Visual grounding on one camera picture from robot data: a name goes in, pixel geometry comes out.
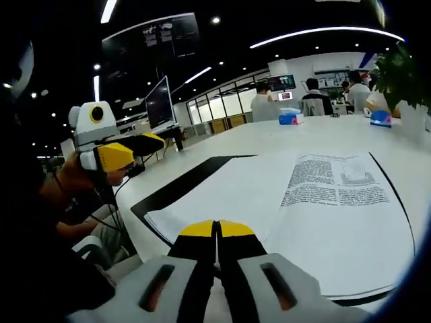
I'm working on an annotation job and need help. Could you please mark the wall-mounted screen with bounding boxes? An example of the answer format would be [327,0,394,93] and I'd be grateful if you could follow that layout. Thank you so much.
[267,73,297,92]

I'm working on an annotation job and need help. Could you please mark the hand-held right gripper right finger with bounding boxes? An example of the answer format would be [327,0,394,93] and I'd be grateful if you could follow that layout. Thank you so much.
[216,219,368,323]

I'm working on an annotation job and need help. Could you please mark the blue pink tissue box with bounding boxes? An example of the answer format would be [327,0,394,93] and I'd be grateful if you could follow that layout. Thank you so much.
[278,107,305,126]
[369,110,393,129]

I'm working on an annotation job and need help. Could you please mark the white office chair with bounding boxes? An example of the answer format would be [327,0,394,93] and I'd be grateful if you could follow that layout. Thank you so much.
[72,234,114,270]

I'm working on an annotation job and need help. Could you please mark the curved ceiling light strip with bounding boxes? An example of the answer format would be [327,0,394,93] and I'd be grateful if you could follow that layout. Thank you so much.
[249,26,405,50]

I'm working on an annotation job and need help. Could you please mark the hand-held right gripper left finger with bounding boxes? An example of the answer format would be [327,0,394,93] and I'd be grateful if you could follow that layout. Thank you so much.
[67,219,217,323]

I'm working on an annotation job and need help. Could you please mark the hanging black display board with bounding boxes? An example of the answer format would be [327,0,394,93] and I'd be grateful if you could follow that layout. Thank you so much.
[100,12,202,102]

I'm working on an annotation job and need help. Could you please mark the straight ceiling light strip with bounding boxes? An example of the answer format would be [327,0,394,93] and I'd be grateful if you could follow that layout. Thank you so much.
[100,0,118,24]

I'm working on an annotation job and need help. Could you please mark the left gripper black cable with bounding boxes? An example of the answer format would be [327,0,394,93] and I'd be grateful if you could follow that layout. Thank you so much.
[89,163,146,236]

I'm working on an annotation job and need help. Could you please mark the black desk monitor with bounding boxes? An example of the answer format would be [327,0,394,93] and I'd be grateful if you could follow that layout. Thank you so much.
[144,75,178,133]

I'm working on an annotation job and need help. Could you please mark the person's left hand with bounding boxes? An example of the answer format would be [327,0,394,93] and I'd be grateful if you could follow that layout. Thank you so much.
[55,153,136,203]

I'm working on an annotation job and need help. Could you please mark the white chest-worn device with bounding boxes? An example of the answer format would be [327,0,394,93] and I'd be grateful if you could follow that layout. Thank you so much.
[13,40,35,98]

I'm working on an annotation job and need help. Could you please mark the person's beige trousers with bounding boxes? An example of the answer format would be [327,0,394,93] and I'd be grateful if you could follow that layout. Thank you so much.
[89,205,136,266]

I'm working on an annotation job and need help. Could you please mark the green plant in white pot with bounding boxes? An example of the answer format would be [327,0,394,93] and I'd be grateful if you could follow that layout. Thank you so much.
[373,42,431,144]

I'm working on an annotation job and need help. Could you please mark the person's black clothing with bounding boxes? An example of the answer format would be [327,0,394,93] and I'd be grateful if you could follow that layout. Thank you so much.
[0,134,117,323]

